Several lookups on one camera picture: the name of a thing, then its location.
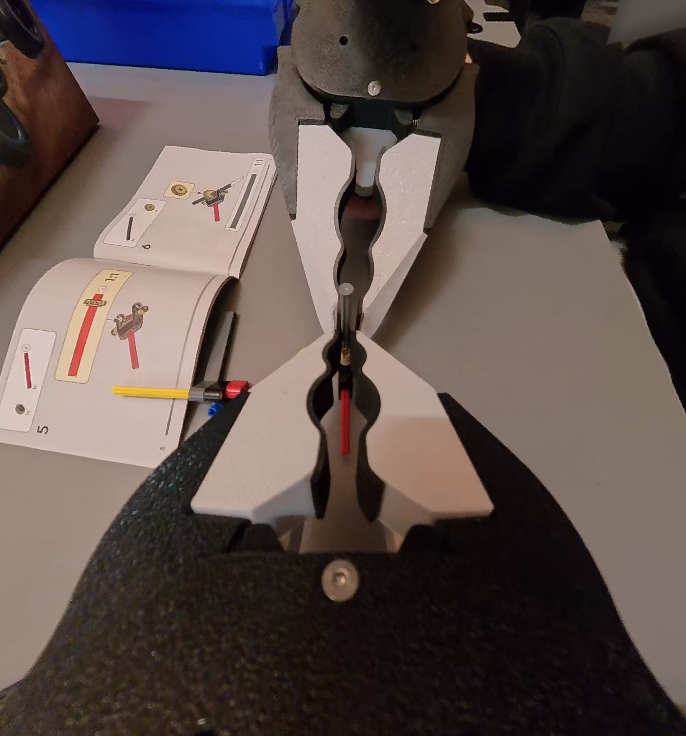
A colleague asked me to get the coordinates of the person's dark clothing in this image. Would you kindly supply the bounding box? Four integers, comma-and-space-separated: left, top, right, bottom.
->
607, 190, 686, 461

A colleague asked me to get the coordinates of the black lego connector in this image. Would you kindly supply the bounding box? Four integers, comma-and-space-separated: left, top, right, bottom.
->
335, 344, 356, 403

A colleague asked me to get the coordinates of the open instruction booklet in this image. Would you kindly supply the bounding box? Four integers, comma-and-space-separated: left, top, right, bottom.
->
0, 145, 279, 468

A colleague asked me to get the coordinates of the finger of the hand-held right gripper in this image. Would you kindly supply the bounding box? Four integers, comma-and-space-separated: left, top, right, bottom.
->
294, 122, 356, 340
359, 134, 441, 337

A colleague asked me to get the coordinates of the blue plastic bin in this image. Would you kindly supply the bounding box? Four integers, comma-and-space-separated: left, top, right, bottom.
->
30, 0, 295, 76

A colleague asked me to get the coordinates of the person's right hand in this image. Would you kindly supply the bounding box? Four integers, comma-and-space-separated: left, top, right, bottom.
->
343, 192, 382, 223

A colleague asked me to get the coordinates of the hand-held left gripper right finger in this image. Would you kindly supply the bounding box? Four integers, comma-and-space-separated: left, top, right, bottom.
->
346, 330, 496, 553

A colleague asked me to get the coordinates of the person's right forearm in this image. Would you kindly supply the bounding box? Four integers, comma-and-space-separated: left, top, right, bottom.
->
464, 17, 686, 224

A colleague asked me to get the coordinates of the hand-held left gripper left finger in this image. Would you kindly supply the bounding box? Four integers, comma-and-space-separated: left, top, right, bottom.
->
190, 330, 344, 553

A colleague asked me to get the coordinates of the lego set box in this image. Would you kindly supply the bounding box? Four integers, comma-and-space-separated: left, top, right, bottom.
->
0, 0, 100, 283

